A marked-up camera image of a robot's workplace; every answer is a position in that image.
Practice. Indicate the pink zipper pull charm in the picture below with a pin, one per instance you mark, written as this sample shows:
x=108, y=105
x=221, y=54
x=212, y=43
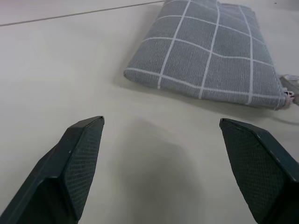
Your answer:
x=290, y=94

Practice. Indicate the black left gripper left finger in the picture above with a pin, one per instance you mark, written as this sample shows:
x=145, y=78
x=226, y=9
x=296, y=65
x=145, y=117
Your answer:
x=70, y=172

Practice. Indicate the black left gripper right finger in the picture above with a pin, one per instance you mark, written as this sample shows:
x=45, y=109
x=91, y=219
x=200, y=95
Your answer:
x=261, y=170

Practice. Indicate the grey checked fabric pouch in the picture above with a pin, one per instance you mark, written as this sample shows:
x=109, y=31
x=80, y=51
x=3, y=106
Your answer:
x=210, y=56

